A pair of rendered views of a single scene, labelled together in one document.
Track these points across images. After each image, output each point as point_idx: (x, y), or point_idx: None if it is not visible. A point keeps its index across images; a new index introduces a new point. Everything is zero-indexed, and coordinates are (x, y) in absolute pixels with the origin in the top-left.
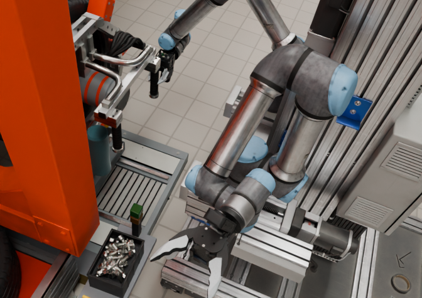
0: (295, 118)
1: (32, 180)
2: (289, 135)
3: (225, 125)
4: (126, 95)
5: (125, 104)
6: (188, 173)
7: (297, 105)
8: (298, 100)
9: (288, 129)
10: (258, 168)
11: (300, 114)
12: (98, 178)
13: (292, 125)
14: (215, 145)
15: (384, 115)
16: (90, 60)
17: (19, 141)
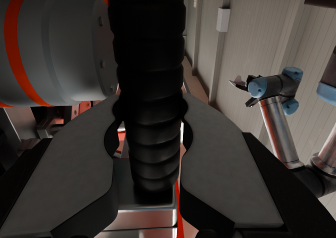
0: (321, 149)
1: None
2: (329, 135)
3: (267, 130)
4: (104, 52)
5: (99, 11)
6: (249, 92)
7: (311, 158)
8: (309, 161)
9: (330, 138)
10: (285, 114)
11: (319, 153)
12: None
13: (325, 143)
14: (262, 115)
15: None
16: (21, 137)
17: None
